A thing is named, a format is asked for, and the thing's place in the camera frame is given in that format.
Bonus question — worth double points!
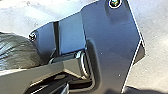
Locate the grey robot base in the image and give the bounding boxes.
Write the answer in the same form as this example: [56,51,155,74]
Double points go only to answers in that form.
[0,60,98,94]

